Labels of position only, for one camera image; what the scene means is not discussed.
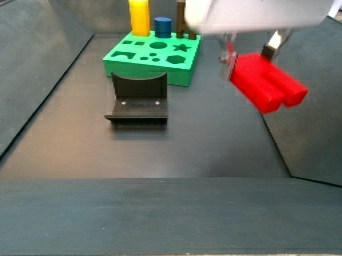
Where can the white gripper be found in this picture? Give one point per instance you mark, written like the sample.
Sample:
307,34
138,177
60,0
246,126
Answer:
237,16

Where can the blue cylinder block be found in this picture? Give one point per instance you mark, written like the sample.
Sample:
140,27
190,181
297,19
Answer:
162,27

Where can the yellow rectangular block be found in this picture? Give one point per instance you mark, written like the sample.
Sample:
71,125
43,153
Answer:
139,12

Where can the red double-square block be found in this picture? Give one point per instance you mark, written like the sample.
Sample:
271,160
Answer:
267,86

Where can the black curved holder stand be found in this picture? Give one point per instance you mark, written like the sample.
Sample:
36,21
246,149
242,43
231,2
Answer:
140,98

